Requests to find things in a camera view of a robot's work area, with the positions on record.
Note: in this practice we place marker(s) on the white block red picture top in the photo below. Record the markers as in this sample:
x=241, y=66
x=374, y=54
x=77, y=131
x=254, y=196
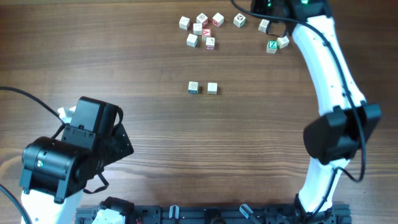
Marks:
x=202, y=19

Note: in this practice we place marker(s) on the white block far left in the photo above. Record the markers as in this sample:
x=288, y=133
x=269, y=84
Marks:
x=184, y=23

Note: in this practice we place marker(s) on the red letter A block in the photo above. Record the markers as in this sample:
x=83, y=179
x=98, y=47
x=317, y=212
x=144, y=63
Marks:
x=205, y=34

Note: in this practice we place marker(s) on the white block blue side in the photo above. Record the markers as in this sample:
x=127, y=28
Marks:
x=193, y=88

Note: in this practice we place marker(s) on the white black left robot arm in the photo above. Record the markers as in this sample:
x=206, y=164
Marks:
x=56, y=170

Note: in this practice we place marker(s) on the white block yellow side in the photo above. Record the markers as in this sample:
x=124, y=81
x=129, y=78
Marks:
x=282, y=42

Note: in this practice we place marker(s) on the white block green panda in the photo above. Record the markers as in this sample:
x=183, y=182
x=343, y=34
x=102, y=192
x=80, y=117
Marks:
x=239, y=20

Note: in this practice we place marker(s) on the white block plain picture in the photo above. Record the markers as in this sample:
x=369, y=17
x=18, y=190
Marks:
x=263, y=25

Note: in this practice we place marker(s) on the white block green side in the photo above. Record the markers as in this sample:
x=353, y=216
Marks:
x=212, y=88

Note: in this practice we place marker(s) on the white block red letter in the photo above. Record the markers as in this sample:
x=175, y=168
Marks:
x=217, y=19

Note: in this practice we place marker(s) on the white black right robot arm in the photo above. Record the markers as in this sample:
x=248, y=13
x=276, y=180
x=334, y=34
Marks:
x=346, y=119

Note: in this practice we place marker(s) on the green letter Z block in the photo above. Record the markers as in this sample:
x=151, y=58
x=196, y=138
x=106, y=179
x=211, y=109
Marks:
x=272, y=47

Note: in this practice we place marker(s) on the plain white wooden block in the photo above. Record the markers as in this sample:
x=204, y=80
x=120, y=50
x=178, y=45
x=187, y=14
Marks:
x=197, y=29

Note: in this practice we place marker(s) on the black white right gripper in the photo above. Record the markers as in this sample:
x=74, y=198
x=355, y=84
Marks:
x=257, y=7

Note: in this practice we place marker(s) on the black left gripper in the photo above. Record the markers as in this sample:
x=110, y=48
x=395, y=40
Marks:
x=118, y=145

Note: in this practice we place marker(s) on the white block red number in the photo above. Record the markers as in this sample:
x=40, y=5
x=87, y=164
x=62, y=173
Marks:
x=210, y=43

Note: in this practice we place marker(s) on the white block green edge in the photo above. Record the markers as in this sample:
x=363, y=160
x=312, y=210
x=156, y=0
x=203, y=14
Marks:
x=192, y=40

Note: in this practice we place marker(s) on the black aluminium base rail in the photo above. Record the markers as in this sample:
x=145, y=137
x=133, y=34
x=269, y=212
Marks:
x=115, y=210

